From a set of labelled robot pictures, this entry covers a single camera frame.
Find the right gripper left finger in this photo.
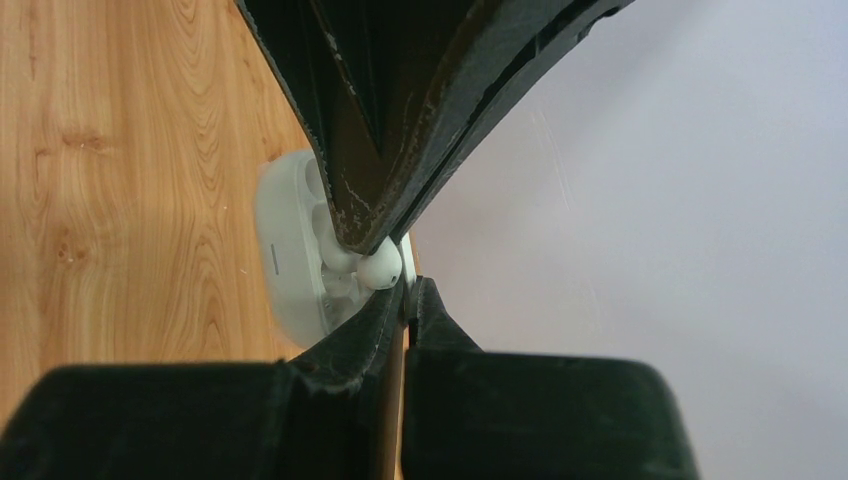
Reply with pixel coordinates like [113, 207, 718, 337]
[1, 285, 405, 479]

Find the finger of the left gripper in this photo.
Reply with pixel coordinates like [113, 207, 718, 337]
[238, 0, 624, 254]

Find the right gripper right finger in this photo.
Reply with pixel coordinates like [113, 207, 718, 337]
[401, 277, 699, 479]

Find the white earbud charging case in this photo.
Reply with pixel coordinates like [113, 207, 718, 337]
[254, 150, 417, 349]

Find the white earbud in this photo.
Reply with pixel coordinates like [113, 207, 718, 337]
[312, 203, 403, 296]

